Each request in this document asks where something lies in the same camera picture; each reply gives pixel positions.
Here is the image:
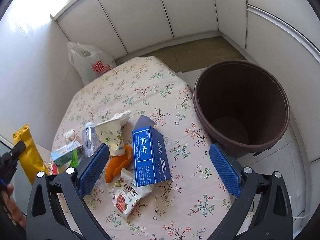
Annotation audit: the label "green snack bag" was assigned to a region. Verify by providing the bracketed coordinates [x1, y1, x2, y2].
[70, 151, 83, 168]

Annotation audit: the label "orange peel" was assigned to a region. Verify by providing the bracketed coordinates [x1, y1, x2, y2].
[105, 145, 133, 183]

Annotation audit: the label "yellow snack bag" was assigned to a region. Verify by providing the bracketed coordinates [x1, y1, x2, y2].
[13, 124, 49, 185]

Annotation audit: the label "clear plastic bottle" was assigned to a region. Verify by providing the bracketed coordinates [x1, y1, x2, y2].
[82, 122, 100, 158]

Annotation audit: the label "light blue milk carton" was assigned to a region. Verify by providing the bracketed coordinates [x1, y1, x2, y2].
[51, 140, 82, 168]

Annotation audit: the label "floral paper cup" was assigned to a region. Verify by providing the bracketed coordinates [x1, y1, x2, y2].
[95, 118, 125, 157]

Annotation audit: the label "small tissue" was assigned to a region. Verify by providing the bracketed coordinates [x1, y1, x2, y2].
[63, 129, 82, 144]

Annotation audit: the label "red beef snack bag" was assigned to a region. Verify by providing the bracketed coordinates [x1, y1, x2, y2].
[47, 161, 59, 175]

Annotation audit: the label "nut snack wrapper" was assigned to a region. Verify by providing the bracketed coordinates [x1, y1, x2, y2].
[112, 168, 152, 219]

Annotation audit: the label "blue cardboard box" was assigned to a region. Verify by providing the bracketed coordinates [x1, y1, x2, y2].
[132, 115, 171, 186]

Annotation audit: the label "white tissue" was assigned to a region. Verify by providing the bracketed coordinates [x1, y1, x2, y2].
[111, 111, 131, 127]

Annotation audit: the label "brown round trash bin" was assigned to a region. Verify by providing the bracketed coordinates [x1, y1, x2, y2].
[194, 61, 290, 158]

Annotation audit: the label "white kitchen cabinets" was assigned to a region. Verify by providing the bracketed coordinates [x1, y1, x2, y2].
[53, 0, 319, 163]

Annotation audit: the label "person's left hand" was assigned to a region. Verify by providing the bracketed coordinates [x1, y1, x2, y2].
[2, 184, 26, 229]

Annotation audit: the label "floral tablecloth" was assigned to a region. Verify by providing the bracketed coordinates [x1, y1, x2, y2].
[52, 56, 232, 239]

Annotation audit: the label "white plastic shopping bag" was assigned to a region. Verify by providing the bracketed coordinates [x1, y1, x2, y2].
[67, 42, 117, 86]

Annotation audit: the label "olive floor mat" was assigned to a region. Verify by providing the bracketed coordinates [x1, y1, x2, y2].
[144, 36, 246, 73]

